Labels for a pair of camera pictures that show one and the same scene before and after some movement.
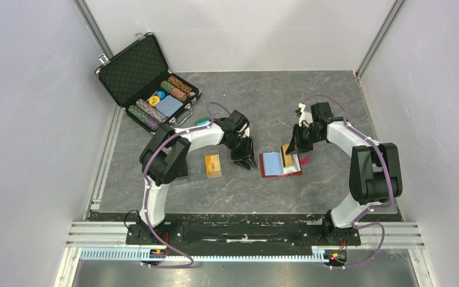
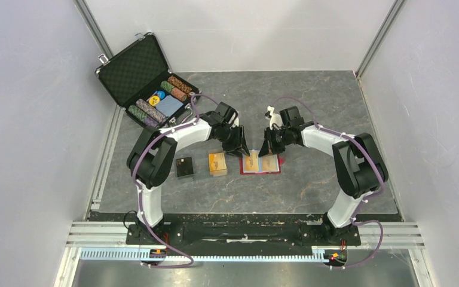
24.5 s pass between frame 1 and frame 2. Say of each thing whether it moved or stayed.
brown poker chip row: stayed
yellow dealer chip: stayed
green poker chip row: stayed
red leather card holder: moved
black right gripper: moved
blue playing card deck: stayed
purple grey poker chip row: stayed
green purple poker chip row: stayed
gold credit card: moved
